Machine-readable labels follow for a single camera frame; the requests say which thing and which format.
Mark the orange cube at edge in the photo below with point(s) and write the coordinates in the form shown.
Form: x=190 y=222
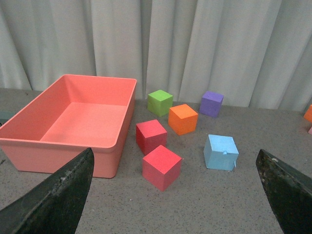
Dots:
x=308 y=114

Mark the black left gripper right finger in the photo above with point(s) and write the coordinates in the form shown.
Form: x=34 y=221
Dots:
x=289 y=193

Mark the pink plastic bin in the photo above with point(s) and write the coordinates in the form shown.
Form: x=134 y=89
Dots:
x=74 y=113

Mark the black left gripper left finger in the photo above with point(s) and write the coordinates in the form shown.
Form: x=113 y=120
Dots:
x=55 y=205

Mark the orange foam cube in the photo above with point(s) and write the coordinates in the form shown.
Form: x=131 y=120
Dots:
x=182 y=119

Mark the light blue foam cube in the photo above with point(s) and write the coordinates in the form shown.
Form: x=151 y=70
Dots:
x=220 y=152

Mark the dark red foam cube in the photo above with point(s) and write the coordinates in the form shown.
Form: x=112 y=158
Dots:
x=149 y=135

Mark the green foam cube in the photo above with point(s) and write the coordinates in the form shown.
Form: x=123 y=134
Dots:
x=159 y=102

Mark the purple foam cube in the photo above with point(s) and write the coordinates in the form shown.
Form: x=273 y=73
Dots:
x=211 y=104

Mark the grey curtain backdrop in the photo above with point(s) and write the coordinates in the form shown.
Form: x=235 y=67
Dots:
x=257 y=53

